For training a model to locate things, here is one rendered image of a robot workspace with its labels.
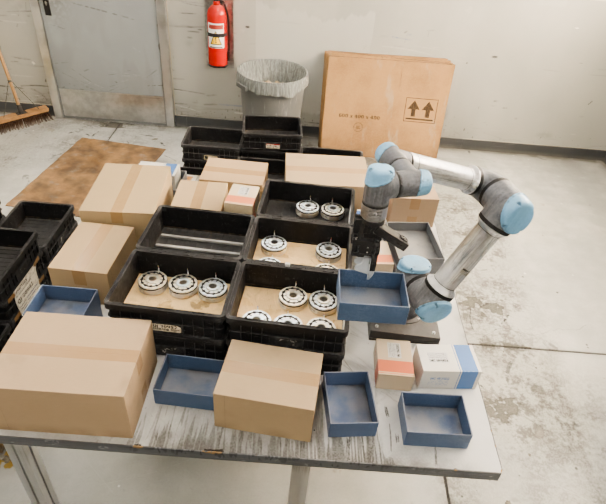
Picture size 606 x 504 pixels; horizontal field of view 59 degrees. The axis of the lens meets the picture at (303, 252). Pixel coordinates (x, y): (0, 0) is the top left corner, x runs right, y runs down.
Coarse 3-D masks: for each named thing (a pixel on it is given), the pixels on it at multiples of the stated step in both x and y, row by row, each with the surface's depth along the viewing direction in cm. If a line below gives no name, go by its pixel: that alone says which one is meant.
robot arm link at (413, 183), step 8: (400, 160) 153; (408, 160) 155; (400, 168) 151; (408, 168) 150; (400, 176) 147; (408, 176) 147; (416, 176) 148; (424, 176) 149; (400, 184) 146; (408, 184) 147; (416, 184) 148; (424, 184) 148; (432, 184) 150; (400, 192) 147; (408, 192) 148; (416, 192) 149; (424, 192) 150
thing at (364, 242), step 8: (360, 216) 155; (360, 224) 153; (368, 224) 151; (376, 224) 151; (352, 232) 158; (360, 232) 154; (368, 232) 155; (352, 240) 162; (360, 240) 154; (368, 240) 155; (376, 240) 155; (352, 248) 155; (360, 248) 156; (368, 248) 156; (360, 256) 157
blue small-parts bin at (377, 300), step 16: (352, 272) 164; (384, 272) 163; (336, 288) 166; (352, 288) 166; (368, 288) 167; (384, 288) 167; (400, 288) 165; (352, 304) 152; (368, 304) 152; (384, 304) 162; (400, 304) 162; (352, 320) 156; (368, 320) 156; (384, 320) 155; (400, 320) 155
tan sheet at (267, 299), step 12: (252, 288) 199; (264, 288) 199; (252, 300) 194; (264, 300) 194; (276, 300) 195; (240, 312) 188; (276, 312) 190; (288, 312) 190; (300, 312) 190; (312, 312) 191; (336, 312) 192; (336, 324) 187
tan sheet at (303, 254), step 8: (256, 248) 218; (288, 248) 219; (296, 248) 220; (304, 248) 220; (312, 248) 221; (344, 248) 222; (256, 256) 214; (264, 256) 214; (280, 256) 215; (288, 256) 215; (296, 256) 216; (304, 256) 216; (312, 256) 216; (344, 256) 218; (304, 264) 212; (312, 264) 212; (336, 264) 213; (344, 264) 214
